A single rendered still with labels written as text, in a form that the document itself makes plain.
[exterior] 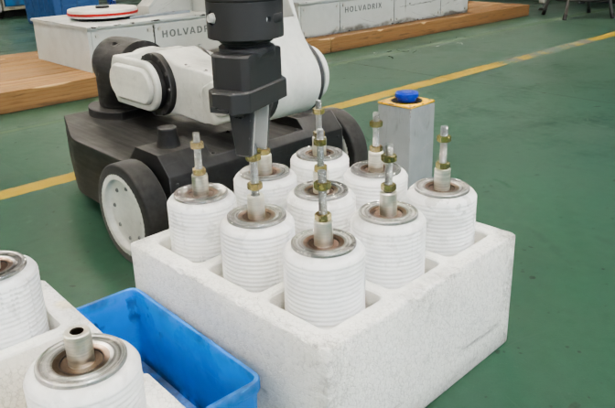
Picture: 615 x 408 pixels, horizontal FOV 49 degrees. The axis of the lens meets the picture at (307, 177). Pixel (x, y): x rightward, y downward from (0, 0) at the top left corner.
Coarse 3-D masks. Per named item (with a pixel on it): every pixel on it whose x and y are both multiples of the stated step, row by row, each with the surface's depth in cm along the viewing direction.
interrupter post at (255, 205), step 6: (252, 198) 83; (258, 198) 83; (252, 204) 83; (258, 204) 83; (252, 210) 84; (258, 210) 83; (264, 210) 84; (252, 216) 84; (258, 216) 84; (264, 216) 85
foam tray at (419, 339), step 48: (144, 240) 96; (480, 240) 93; (144, 288) 96; (192, 288) 86; (240, 288) 82; (384, 288) 81; (432, 288) 81; (480, 288) 91; (240, 336) 80; (288, 336) 73; (336, 336) 72; (384, 336) 76; (432, 336) 84; (480, 336) 94; (288, 384) 76; (336, 384) 72; (384, 384) 79; (432, 384) 87
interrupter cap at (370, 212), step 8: (376, 200) 88; (360, 208) 86; (368, 208) 86; (376, 208) 86; (400, 208) 86; (408, 208) 86; (360, 216) 84; (368, 216) 83; (376, 216) 83; (400, 216) 83; (408, 216) 83; (416, 216) 83; (376, 224) 82; (384, 224) 81; (392, 224) 81; (400, 224) 81
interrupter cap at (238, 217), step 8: (240, 208) 87; (264, 208) 87; (272, 208) 87; (280, 208) 86; (232, 216) 85; (240, 216) 85; (272, 216) 84; (280, 216) 84; (232, 224) 82; (240, 224) 82; (248, 224) 82; (256, 224) 82; (264, 224) 82; (272, 224) 82
